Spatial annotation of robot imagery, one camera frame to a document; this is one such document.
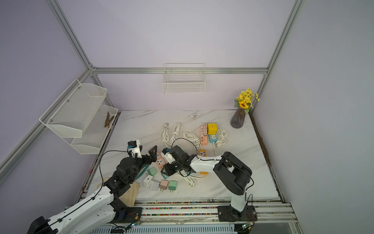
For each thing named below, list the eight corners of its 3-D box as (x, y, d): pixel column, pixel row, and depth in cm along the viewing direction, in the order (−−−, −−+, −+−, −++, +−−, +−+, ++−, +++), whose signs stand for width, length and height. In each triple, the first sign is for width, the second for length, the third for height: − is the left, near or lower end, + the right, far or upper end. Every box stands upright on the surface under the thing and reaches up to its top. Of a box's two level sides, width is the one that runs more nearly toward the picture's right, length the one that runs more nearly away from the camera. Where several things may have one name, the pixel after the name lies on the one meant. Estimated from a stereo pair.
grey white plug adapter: (149, 191, 82) (147, 188, 78) (150, 183, 85) (148, 180, 81) (158, 191, 82) (156, 188, 78) (159, 183, 85) (158, 180, 81)
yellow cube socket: (207, 137, 107) (208, 130, 100) (206, 130, 111) (207, 123, 104) (216, 137, 107) (218, 130, 100) (215, 130, 111) (217, 123, 104)
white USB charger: (144, 187, 83) (141, 184, 79) (149, 177, 87) (147, 174, 83) (149, 189, 83) (146, 186, 78) (153, 179, 87) (151, 175, 82)
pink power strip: (200, 145, 102) (201, 140, 97) (200, 128, 112) (200, 123, 107) (207, 145, 102) (208, 140, 97) (206, 128, 112) (207, 123, 107)
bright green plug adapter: (168, 192, 83) (168, 191, 81) (169, 181, 86) (169, 180, 85) (176, 192, 83) (175, 191, 81) (176, 181, 87) (176, 180, 85)
